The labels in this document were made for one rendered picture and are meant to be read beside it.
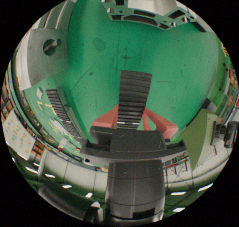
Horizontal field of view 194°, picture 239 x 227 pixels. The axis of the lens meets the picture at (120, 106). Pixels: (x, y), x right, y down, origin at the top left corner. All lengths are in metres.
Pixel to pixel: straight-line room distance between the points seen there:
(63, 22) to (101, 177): 11.04
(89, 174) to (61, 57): 11.17
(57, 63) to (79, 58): 0.05
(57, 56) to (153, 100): 0.22
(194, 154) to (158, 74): 0.34
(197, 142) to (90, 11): 0.49
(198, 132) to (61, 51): 0.47
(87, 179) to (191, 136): 11.26
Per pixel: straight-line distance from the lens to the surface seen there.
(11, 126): 2.99
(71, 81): 0.19
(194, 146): 0.37
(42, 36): 0.15
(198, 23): 0.25
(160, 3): 0.15
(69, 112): 0.24
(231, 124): 0.42
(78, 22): 0.19
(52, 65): 0.15
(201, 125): 0.35
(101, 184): 11.07
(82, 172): 11.45
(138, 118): 0.15
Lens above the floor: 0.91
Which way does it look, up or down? 52 degrees down
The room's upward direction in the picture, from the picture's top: 175 degrees counter-clockwise
